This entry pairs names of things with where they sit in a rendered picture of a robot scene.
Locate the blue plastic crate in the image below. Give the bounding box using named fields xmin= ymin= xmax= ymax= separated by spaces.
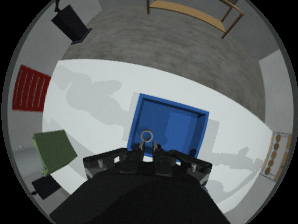
xmin=127 ymin=93 xmax=209 ymax=158

